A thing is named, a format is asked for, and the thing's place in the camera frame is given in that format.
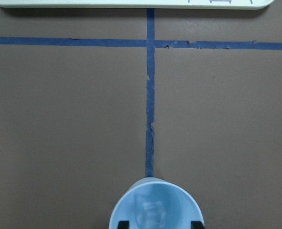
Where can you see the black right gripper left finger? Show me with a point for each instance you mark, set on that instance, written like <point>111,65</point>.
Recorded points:
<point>124,224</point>

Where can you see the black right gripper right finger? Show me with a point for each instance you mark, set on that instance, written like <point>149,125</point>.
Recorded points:
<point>197,225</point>

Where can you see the clear ice cube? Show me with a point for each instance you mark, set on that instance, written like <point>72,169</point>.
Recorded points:
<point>150,212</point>

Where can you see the light blue plastic cup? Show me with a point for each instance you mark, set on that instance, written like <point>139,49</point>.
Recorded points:
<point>181,207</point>

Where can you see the white bear serving tray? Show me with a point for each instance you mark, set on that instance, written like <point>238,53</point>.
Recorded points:
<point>142,4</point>

